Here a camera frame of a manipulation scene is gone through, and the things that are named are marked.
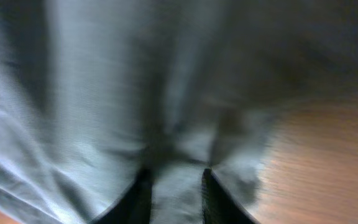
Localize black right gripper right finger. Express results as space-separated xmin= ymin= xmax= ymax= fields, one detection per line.
xmin=202 ymin=169 xmax=259 ymax=224

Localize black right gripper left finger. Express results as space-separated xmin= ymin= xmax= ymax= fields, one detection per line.
xmin=91 ymin=169 xmax=152 ymax=224

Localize grey shorts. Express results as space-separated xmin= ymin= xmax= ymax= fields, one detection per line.
xmin=0 ymin=0 xmax=358 ymax=223

